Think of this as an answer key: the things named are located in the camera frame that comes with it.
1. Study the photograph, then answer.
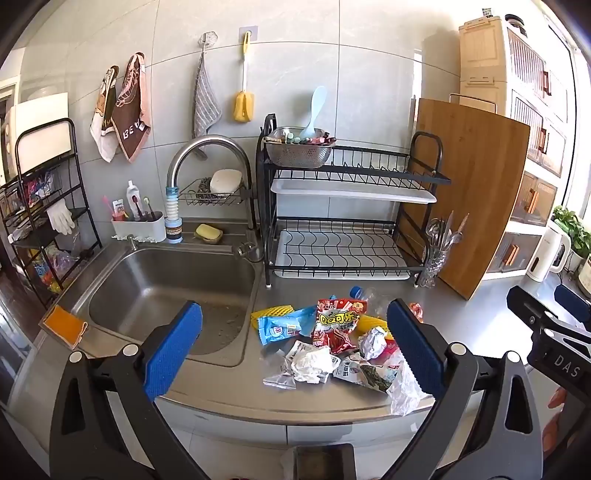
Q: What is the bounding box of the orange cloth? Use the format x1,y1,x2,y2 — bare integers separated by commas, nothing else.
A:
44,305,88,349

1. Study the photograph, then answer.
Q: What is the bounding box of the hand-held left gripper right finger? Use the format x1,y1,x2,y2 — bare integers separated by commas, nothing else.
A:
383,299,544,480

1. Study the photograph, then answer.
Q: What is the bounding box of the white tissue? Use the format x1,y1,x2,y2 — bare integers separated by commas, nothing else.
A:
291,346,341,385

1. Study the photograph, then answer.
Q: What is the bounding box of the white board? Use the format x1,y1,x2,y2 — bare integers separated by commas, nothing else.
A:
9,92,75,174

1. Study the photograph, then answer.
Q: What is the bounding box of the light blue rice paddle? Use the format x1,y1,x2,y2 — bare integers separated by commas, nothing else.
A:
300,86,328,139

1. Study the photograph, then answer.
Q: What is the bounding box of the person's right hand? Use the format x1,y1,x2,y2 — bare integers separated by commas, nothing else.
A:
542,387,571,457

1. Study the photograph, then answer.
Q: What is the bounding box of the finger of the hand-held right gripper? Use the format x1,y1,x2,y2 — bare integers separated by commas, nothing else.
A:
506,286,561,330
554,284,591,337

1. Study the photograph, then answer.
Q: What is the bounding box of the white green snack bag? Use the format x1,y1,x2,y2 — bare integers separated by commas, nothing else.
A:
332,354,403,393

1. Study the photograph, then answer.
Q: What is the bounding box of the green potted plant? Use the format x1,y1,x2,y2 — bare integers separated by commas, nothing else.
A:
553,205,591,266

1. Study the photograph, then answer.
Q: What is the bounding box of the white toothbrush holder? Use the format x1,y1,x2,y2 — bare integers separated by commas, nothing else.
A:
111,211,167,243

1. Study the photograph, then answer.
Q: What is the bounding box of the grey striped dish cloth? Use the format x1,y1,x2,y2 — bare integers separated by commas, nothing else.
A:
191,53,222,160

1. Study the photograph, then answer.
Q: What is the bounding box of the silver foil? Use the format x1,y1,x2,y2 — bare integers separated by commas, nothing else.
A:
358,327,389,361

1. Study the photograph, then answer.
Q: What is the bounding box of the white rubber glove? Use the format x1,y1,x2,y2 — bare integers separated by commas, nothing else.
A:
46,200,75,236

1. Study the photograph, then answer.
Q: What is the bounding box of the curved steel faucet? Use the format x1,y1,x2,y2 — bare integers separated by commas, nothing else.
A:
166,135,265,261

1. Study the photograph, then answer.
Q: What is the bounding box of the red snack bag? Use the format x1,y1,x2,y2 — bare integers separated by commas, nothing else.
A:
311,298,370,355

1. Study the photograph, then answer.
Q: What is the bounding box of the blue snack wrapper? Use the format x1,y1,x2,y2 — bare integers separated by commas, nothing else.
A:
257,307,317,346

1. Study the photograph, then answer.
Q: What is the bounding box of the pink brown hand towel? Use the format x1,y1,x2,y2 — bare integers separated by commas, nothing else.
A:
111,53,152,163

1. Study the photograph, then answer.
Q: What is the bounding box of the white electric kettle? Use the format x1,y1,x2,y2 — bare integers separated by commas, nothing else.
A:
526,219,572,283

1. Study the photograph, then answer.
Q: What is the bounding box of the black dish rack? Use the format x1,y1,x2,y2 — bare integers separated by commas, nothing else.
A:
256,114,451,289

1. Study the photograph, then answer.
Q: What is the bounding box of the glass fish cutlery holder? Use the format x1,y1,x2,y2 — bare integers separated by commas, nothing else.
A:
416,249,451,289

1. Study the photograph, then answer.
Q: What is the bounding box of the black metal shelf rack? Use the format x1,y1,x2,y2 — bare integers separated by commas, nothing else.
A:
0,117,103,310

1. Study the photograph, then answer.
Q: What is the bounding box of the blue faucet filter extension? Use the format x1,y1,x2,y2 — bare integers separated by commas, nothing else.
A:
165,185,184,244

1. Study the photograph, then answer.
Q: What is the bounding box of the white soap bar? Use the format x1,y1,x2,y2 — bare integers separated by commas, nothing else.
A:
210,169,243,195

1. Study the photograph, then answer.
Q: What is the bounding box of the grey base cabinet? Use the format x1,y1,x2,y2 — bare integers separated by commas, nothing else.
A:
106,392,462,480

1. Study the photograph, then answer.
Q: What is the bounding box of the white toothpaste tube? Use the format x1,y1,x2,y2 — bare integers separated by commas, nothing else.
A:
126,180,144,219

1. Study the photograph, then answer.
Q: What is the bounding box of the clear torn wrapper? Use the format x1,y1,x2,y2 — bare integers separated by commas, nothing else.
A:
263,340,298,391

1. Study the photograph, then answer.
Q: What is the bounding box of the pile of colourful packets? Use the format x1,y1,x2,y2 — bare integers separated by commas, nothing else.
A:
23,173,81,289

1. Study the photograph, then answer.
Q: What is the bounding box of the bamboo cutting board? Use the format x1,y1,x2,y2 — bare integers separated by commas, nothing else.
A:
397,98,531,301

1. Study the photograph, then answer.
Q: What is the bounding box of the clear plastic bottle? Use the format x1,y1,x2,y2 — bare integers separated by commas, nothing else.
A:
349,286,393,319

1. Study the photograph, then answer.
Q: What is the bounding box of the white brown hand towel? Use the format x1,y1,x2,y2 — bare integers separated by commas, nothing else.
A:
90,66,120,163

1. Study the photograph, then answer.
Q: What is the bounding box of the cream storage cabinet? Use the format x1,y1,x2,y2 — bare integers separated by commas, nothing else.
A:
458,16,573,278

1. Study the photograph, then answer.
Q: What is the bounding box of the steel mesh colander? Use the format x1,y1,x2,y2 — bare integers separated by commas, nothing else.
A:
264,128,337,168

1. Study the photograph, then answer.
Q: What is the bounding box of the yellow foam fruit net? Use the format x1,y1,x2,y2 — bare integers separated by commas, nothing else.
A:
358,314,393,342

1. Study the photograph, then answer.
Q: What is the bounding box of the yellow bottle brush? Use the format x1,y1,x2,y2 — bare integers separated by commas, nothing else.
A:
233,31,256,123

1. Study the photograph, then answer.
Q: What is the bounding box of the stainless steel sink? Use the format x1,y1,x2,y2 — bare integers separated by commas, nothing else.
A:
69,240,259,367

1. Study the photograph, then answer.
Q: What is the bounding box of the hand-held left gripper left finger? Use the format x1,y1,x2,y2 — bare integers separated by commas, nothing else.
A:
50,300,208,480

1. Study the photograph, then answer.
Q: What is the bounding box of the wide white drip tray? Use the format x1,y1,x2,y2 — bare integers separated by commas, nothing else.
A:
274,228,411,279

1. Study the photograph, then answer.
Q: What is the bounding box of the narrow white drip tray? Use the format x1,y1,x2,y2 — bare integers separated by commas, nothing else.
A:
270,178,437,204

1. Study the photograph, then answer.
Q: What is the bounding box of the black wire soap basket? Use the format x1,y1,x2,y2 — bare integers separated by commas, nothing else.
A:
179,178,250,206

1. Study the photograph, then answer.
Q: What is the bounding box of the clear plastic bag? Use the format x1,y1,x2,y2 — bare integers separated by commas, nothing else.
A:
387,351,428,416

